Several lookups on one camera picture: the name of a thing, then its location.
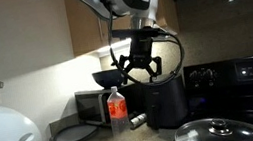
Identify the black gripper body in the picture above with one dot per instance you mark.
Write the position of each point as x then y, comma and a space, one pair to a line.
142, 49

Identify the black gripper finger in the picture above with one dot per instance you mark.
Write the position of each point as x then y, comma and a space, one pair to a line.
121, 64
158, 65

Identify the clear bottle with red label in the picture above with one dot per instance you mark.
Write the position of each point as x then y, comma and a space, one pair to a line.
118, 115

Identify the dark grey air fryer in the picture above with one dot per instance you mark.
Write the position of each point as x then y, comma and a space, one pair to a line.
168, 104

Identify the under-cabinet light strip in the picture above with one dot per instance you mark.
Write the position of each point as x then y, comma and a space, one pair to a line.
114, 46

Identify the dark blue bowl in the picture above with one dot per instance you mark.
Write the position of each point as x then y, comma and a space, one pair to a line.
107, 78

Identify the silver black microwave oven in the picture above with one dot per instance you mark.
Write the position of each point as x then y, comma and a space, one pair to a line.
91, 107

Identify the silver lying can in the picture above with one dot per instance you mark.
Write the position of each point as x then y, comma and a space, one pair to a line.
138, 120

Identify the grey round plate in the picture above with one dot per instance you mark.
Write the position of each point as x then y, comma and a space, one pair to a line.
75, 133

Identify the black electric stove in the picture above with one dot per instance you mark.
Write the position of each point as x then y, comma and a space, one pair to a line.
238, 97

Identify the glass pot lid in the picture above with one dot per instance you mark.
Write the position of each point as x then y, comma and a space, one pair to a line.
220, 134

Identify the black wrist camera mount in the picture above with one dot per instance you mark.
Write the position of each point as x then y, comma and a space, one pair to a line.
134, 32

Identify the wooden wall cabinet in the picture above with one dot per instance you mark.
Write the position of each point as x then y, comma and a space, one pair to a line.
83, 29

